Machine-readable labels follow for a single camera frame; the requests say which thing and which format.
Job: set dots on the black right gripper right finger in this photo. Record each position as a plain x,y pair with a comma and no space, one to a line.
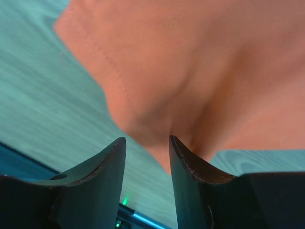
190,174

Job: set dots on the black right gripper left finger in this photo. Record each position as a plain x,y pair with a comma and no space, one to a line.
88,195

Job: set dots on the orange t shirt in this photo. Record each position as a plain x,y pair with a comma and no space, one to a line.
218,74

